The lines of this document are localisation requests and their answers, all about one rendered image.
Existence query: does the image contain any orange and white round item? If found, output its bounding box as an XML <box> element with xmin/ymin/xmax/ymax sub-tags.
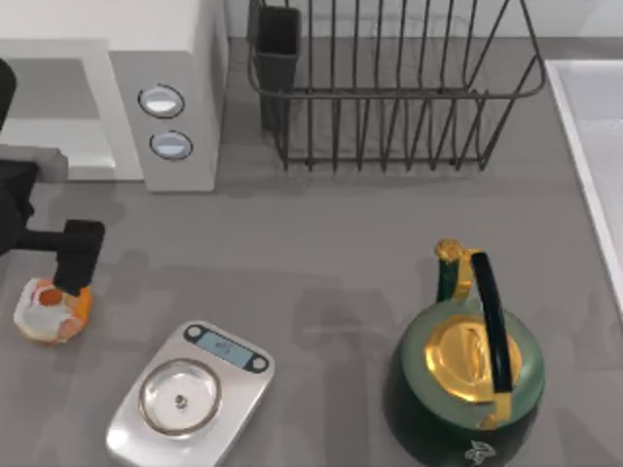
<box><xmin>13</xmin><ymin>276</ymin><xmax>94</xmax><ymax>346</ymax></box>

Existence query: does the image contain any round microwave knob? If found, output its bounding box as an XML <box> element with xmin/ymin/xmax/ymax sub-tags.
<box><xmin>137</xmin><ymin>84</ymin><xmax>186</xmax><ymax>120</ymax></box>
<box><xmin>149</xmin><ymin>129</ymin><xmax>194</xmax><ymax>161</ymax></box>

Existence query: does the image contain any round glass scale plate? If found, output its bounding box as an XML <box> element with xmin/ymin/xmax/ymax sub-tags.
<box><xmin>137</xmin><ymin>358</ymin><xmax>223</xmax><ymax>437</ymax></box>

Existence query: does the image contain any pale microwave oven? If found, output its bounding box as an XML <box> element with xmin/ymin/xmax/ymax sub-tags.
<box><xmin>0</xmin><ymin>37</ymin><xmax>231</xmax><ymax>196</ymax></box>

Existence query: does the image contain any silver kitchen scale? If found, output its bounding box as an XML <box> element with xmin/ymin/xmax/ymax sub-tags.
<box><xmin>105</xmin><ymin>319</ymin><xmax>275</xmax><ymax>467</ymax></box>

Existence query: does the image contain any dark grey utensil holder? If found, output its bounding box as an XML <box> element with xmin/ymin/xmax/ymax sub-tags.
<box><xmin>246</xmin><ymin>0</ymin><xmax>303</xmax><ymax>130</ymax></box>

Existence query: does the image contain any green and gold kettle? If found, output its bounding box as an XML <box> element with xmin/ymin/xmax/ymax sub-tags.
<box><xmin>384</xmin><ymin>237</ymin><xmax>547</xmax><ymax>467</ymax></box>

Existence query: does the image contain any gold kettle lid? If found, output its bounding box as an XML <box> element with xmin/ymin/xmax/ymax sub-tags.
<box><xmin>422</xmin><ymin>313</ymin><xmax>525</xmax><ymax>405</ymax></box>

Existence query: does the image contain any dark grey wire dish rack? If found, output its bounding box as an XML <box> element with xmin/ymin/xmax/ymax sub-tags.
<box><xmin>245</xmin><ymin>0</ymin><xmax>546</xmax><ymax>173</ymax></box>

